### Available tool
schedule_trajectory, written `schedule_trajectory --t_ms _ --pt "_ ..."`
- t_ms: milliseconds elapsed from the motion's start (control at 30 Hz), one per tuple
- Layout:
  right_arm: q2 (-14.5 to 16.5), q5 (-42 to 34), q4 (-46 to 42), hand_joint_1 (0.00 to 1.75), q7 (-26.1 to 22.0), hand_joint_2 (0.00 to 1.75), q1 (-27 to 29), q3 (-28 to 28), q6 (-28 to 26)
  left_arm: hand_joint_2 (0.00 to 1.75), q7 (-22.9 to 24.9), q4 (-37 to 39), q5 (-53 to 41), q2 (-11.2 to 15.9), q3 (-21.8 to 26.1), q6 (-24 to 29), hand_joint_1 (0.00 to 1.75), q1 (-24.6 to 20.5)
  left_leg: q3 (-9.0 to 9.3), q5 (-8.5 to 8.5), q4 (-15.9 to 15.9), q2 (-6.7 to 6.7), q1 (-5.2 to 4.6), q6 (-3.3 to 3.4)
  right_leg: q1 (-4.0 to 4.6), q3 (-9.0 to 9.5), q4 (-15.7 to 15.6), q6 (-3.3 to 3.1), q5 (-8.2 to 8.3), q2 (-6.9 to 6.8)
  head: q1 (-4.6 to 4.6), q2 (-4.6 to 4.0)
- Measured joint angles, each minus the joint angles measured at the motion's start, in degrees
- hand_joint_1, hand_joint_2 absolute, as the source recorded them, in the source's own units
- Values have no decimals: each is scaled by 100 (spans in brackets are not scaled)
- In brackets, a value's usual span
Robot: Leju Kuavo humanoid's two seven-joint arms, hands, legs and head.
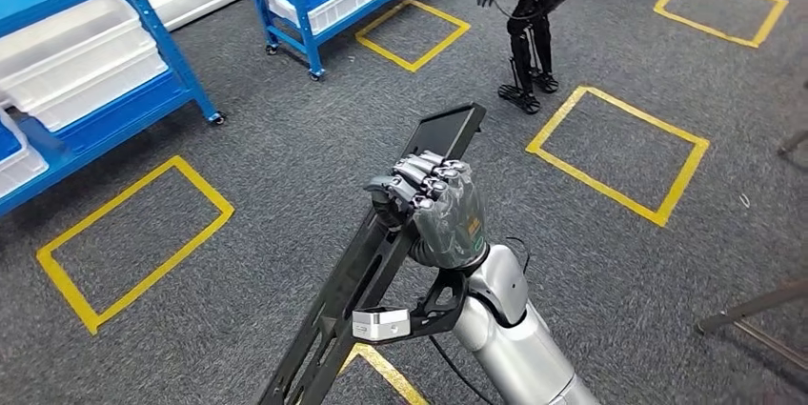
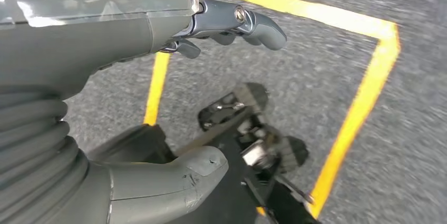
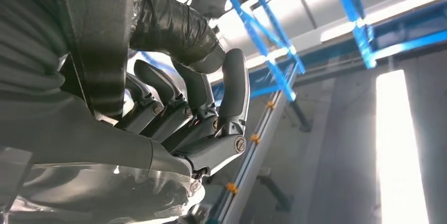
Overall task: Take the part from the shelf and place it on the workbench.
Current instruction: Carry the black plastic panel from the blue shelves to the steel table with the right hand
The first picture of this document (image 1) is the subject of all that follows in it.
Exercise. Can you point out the yellow floor tape square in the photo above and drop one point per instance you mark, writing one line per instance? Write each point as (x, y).
(62, 282)
(593, 186)
(385, 55)
(386, 372)
(707, 28)

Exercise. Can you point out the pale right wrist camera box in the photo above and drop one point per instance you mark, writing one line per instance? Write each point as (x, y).
(379, 325)

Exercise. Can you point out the black humanoid robot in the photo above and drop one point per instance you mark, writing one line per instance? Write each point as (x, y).
(536, 11)

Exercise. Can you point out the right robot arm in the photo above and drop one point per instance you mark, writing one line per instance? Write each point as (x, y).
(511, 351)

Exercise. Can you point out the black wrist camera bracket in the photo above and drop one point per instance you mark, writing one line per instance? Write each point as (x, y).
(435, 323)

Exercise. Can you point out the black plastic plate frame part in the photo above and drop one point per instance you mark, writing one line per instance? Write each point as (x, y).
(448, 131)

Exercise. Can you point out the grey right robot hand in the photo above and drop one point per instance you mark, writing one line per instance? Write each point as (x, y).
(451, 225)

